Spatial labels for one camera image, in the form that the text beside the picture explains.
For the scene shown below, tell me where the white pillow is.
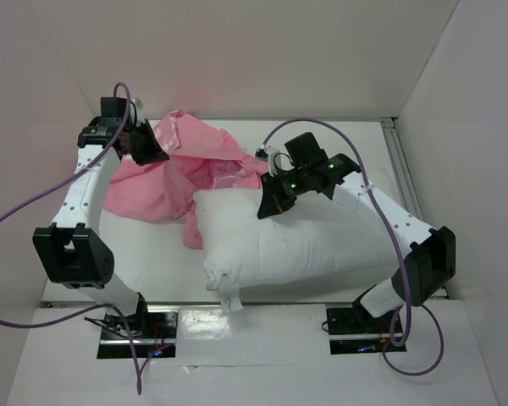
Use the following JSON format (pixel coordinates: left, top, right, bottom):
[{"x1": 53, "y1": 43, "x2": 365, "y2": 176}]
[{"x1": 193, "y1": 189, "x2": 397, "y2": 310}]

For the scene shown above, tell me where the pink satin pillowcase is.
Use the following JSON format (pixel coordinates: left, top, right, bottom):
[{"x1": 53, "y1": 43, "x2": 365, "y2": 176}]
[{"x1": 103, "y1": 111, "x2": 268, "y2": 250}]

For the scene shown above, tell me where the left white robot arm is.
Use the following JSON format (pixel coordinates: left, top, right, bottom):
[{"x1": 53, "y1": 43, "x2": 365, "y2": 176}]
[{"x1": 32, "y1": 117, "x2": 169, "y2": 337}]

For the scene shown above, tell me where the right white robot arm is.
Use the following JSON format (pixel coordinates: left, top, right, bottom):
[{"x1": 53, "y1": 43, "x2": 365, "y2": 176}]
[{"x1": 257, "y1": 154, "x2": 456, "y2": 332}]

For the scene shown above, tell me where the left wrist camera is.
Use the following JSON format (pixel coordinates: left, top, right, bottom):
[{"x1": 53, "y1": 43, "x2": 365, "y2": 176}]
[{"x1": 100, "y1": 96, "x2": 127, "y2": 123}]

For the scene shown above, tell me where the aluminium frame rail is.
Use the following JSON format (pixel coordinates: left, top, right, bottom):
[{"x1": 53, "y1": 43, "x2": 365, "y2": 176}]
[{"x1": 380, "y1": 117, "x2": 423, "y2": 220}]

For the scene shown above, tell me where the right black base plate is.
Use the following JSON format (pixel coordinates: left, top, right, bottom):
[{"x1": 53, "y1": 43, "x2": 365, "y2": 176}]
[{"x1": 321, "y1": 304, "x2": 406, "y2": 355}]

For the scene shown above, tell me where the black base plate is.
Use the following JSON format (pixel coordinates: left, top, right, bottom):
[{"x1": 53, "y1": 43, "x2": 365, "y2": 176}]
[
  {"x1": 91, "y1": 307, "x2": 179, "y2": 359},
  {"x1": 321, "y1": 304, "x2": 406, "y2": 355}
]

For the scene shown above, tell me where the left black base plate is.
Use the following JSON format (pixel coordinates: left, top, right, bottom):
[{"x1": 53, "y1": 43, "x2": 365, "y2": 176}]
[{"x1": 91, "y1": 307, "x2": 179, "y2": 359}]

